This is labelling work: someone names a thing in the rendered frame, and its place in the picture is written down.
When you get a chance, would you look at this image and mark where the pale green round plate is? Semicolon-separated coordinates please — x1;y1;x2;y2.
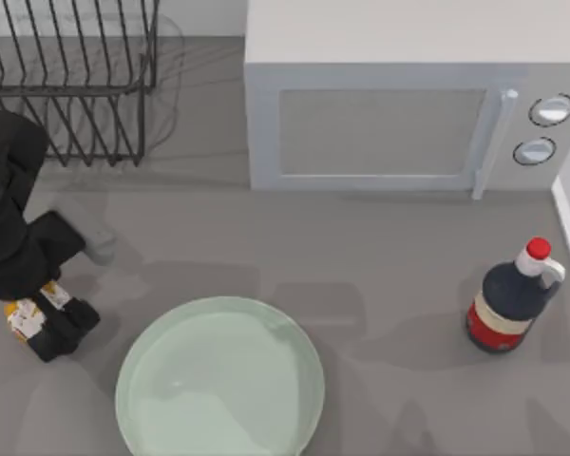
114;295;326;456

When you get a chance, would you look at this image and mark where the microwave oven door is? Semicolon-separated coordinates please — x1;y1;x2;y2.
246;64;517;192

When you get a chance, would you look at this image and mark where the grey microwave knob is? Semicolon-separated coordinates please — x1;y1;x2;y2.
512;136;558;166
528;93;570;128

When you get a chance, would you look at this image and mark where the dark bottle with red cap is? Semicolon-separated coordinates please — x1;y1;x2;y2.
465;237;567;354

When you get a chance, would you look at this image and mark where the pale microwave door handle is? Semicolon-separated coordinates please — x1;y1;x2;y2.
470;87;520;200

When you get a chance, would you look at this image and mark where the pale grey rounded box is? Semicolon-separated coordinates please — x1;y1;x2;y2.
82;226;118;267

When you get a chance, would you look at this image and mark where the pale grey microwave oven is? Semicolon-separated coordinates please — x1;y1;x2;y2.
243;0;570;200

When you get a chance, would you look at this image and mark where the black wire dish rack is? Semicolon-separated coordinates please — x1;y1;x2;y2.
0;0;162;167

